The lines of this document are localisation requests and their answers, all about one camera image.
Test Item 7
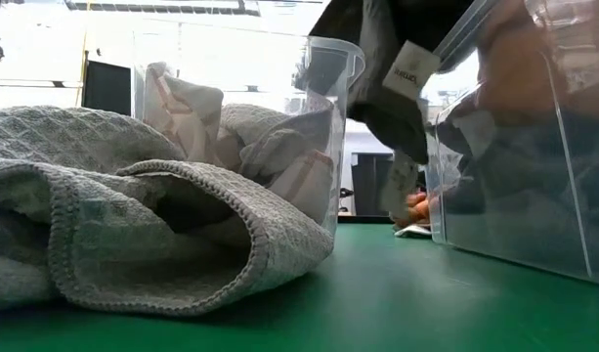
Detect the clear plastic bin with label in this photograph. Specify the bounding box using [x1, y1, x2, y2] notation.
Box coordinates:
[422, 0, 599, 287]

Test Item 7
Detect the light gray waffle towel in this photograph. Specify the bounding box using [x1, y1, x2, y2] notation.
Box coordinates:
[0, 105, 335, 318]

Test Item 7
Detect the white checked kitchen towel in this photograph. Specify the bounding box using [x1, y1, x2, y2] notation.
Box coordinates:
[142, 62, 335, 226]

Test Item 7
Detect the yellow cable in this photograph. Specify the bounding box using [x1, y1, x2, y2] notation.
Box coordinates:
[75, 0, 92, 108]

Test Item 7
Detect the small white cloth piece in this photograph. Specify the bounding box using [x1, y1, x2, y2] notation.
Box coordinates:
[394, 223, 433, 240]

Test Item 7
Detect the small gray waffle towel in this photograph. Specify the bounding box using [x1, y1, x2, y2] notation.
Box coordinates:
[220, 95, 335, 185]

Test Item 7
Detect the black background cabinet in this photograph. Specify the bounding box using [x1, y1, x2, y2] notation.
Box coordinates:
[350, 151, 394, 217]

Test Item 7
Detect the green table mat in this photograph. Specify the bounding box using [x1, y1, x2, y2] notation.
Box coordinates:
[0, 222, 599, 352]

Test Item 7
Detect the black standing panel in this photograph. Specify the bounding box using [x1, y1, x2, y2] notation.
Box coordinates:
[81, 51, 134, 117]

